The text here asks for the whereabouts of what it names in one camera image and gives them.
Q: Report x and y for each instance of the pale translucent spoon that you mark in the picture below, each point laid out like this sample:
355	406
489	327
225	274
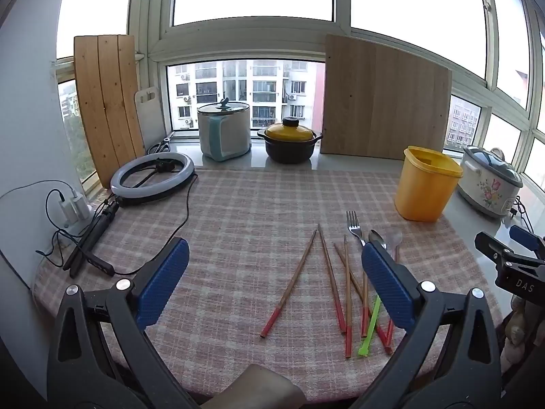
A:
394	240

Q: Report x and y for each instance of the green plastic utensil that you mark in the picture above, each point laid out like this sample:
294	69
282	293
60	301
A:
369	328

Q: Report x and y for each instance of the scissors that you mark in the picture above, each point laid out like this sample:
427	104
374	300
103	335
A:
159	147

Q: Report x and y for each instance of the white cutting board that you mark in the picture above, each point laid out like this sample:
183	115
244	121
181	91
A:
149	119

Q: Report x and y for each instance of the pink checked tablecloth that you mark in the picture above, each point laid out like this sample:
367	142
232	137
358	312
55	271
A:
238	221

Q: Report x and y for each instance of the white floral rice cooker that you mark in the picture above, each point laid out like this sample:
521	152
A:
485	187

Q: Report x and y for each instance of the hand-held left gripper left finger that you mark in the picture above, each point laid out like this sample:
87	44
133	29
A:
164	281

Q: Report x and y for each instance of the yellow plastic container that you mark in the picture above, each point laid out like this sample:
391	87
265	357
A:
421	191

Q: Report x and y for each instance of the black casserole pot yellow lid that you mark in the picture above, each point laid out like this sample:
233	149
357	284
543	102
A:
289	149

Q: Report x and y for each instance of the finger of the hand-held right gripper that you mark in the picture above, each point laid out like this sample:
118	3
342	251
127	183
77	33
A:
491	245
528	238

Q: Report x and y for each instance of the brown chair back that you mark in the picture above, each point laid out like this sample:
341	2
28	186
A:
255	387

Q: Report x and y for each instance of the white window frame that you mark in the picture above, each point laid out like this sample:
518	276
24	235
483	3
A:
341	0

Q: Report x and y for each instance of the metal spoon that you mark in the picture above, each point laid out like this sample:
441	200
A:
377	238

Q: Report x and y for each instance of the white and teal electric cooker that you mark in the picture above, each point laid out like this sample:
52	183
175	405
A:
225	136

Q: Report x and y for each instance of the light wooden board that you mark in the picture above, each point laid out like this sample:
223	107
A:
383	102

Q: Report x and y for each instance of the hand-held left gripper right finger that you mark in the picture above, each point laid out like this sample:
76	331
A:
387	285

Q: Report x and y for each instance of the white USB charger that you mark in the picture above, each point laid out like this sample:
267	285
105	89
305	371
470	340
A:
66	211
81	204

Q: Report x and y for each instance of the wooden slat board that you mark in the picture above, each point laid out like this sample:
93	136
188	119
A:
106	106

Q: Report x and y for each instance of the apartment building outside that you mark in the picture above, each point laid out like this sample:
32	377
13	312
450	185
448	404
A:
264	89

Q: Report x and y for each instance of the metal fork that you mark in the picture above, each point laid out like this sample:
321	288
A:
354	228

